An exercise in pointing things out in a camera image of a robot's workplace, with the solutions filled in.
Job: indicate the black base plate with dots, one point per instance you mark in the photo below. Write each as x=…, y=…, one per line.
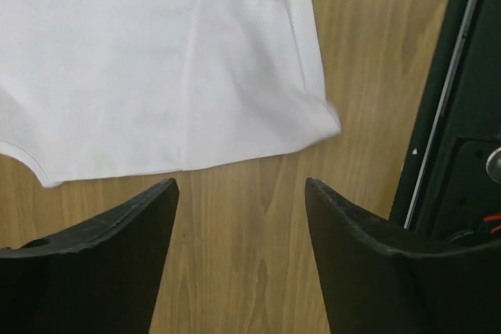
x=449, y=188

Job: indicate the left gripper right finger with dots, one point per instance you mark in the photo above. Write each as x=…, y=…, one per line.
x=377, y=277

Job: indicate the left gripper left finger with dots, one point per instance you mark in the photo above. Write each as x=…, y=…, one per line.
x=99, y=276

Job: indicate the white t shirt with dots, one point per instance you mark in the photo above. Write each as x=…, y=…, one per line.
x=110, y=88

